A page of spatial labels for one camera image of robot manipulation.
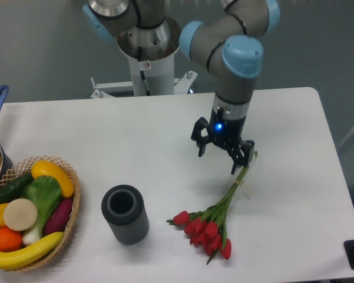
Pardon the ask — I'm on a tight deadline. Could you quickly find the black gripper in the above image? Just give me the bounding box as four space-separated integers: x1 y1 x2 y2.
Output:
191 109 255 175

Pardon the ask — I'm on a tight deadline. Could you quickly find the red tulip bouquet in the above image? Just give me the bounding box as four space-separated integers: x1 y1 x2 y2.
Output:
166 151 259 264

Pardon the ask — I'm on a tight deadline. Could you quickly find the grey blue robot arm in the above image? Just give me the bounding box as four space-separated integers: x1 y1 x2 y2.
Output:
82 1 280 168

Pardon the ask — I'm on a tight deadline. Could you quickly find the dark grey ribbed vase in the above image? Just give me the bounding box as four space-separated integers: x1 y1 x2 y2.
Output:
101 185 149 245

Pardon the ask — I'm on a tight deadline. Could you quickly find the purple sweet potato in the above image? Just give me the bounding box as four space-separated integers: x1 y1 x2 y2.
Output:
44 198 73 235

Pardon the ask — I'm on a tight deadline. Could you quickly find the green bok choy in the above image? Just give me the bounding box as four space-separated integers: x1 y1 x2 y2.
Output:
21 176 61 246

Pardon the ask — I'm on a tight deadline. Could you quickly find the woven wicker basket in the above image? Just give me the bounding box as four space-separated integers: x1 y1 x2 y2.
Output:
0 156 81 272

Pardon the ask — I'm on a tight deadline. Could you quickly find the beige round disc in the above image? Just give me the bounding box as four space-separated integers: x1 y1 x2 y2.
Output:
4 198 38 231

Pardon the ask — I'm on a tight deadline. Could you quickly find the green cucumber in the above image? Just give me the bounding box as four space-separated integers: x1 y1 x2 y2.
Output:
0 172 34 204

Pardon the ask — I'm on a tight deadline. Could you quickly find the yellow banana front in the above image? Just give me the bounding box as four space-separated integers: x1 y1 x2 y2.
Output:
0 232 64 271

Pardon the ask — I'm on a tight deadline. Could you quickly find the orange fruit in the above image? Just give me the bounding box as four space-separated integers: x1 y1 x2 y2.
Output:
0 227 22 252

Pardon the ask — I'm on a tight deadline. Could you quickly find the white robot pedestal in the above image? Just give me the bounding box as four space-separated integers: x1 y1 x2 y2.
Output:
91 52 198 99

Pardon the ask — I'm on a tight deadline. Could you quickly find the black cable on pedestal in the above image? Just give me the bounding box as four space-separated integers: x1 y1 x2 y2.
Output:
137 47 151 96

